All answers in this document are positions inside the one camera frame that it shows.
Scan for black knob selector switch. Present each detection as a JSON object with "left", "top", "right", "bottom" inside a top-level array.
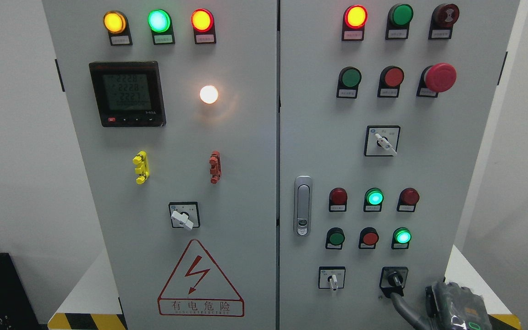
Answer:
[{"left": 379, "top": 267, "right": 408, "bottom": 298}]

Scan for red terminal block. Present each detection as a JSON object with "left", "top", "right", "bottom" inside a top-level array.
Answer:
[{"left": 209, "top": 150, "right": 222, "bottom": 184}]

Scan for dark red indicator light left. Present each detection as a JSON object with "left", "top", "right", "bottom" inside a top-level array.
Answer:
[{"left": 328, "top": 187, "right": 348, "bottom": 212}]

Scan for dark red indicator light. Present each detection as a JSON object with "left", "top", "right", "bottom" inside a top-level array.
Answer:
[
  {"left": 397, "top": 187, "right": 420, "bottom": 212},
  {"left": 328, "top": 187, "right": 348, "bottom": 212}
]

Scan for white lit indicator lamp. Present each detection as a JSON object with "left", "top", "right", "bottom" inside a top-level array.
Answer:
[{"left": 199, "top": 84, "right": 219, "bottom": 105}]

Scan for grey left cabinet door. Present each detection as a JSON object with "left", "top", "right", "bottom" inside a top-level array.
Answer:
[{"left": 43, "top": 0, "right": 277, "bottom": 330}]

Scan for grey cabinet door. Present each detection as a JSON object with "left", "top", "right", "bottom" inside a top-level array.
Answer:
[
  {"left": 278, "top": 0, "right": 519, "bottom": 330},
  {"left": 43, "top": 0, "right": 277, "bottom": 330}
]

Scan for green lit indicator light middle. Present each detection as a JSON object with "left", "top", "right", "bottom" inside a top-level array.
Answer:
[{"left": 364, "top": 187, "right": 384, "bottom": 212}]

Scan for green lit indicator light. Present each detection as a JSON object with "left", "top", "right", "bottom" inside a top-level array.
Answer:
[
  {"left": 147, "top": 9, "right": 175, "bottom": 44},
  {"left": 364, "top": 187, "right": 384, "bottom": 212}
]

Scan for green push button upper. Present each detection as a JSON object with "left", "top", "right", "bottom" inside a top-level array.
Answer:
[{"left": 336, "top": 66, "right": 361, "bottom": 99}]

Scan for yellow terminal block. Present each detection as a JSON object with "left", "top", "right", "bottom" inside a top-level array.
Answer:
[{"left": 132, "top": 150, "right": 149, "bottom": 185}]

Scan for red push button lower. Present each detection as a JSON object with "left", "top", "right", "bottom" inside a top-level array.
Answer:
[{"left": 358, "top": 227, "right": 380, "bottom": 249}]

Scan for red push button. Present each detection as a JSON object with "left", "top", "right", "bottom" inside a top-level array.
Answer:
[
  {"left": 377, "top": 66, "right": 404, "bottom": 98},
  {"left": 358, "top": 227, "right": 380, "bottom": 249}
]

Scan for grey right cabinet door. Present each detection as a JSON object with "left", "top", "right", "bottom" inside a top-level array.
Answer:
[{"left": 278, "top": 0, "right": 519, "bottom": 330}]

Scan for red electrical hazard sticker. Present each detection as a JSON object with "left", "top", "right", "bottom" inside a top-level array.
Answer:
[{"left": 157, "top": 239, "right": 245, "bottom": 317}]

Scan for dark red indicator light right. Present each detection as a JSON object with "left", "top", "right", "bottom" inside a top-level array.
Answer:
[{"left": 397, "top": 187, "right": 420, "bottom": 212}]

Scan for black digital power meter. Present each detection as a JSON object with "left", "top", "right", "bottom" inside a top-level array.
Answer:
[{"left": 89, "top": 61, "right": 167, "bottom": 127}]

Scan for red push button upper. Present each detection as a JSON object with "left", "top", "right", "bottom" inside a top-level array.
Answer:
[{"left": 377, "top": 66, "right": 404, "bottom": 98}]

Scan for green lit push button lower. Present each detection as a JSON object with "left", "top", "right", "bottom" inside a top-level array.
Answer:
[{"left": 390, "top": 227, "right": 412, "bottom": 249}]

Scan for red lit indicator light left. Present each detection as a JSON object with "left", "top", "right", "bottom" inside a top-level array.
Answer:
[{"left": 191, "top": 8, "right": 216, "bottom": 44}]

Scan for red lit indicator light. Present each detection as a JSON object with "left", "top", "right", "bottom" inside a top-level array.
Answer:
[
  {"left": 191, "top": 8, "right": 216, "bottom": 44},
  {"left": 341, "top": 5, "right": 368, "bottom": 42}
]

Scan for red lit indicator light right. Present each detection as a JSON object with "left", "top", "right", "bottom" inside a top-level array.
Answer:
[{"left": 341, "top": 5, "right": 368, "bottom": 42}]

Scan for green lit indicator light top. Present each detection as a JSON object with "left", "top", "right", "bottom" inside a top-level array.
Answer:
[{"left": 147, "top": 9, "right": 175, "bottom": 44}]

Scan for red emergency stop button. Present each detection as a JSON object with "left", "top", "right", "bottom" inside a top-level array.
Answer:
[{"left": 416, "top": 62, "right": 457, "bottom": 98}]

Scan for green unlit indicator light top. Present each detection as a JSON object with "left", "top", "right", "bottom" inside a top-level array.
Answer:
[{"left": 385, "top": 3, "right": 413, "bottom": 40}]

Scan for yellow indicator light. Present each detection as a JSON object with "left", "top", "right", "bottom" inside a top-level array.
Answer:
[{"left": 103, "top": 11, "right": 132, "bottom": 46}]

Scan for white platform with hazard stripes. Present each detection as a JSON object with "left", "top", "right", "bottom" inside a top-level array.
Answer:
[{"left": 47, "top": 247, "right": 522, "bottom": 330}]

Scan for dark red buzzer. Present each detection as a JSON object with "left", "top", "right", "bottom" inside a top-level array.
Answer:
[{"left": 428, "top": 3, "right": 460, "bottom": 40}]

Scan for silver door handle lock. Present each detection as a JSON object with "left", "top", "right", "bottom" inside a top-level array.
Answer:
[{"left": 293, "top": 176, "right": 313, "bottom": 237}]

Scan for white selector switch left door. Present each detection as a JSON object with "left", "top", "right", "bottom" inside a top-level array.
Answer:
[{"left": 168, "top": 201, "right": 201, "bottom": 231}]

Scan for white selector switch upper right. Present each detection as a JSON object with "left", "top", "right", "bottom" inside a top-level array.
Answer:
[{"left": 364, "top": 126, "right": 401, "bottom": 157}]

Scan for white selector switch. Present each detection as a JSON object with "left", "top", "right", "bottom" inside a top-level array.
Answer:
[
  {"left": 317, "top": 267, "right": 346, "bottom": 291},
  {"left": 364, "top": 126, "right": 401, "bottom": 157}
]

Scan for white selector switch lower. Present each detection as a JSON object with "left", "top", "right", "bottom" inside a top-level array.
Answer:
[{"left": 317, "top": 267, "right": 346, "bottom": 291}]

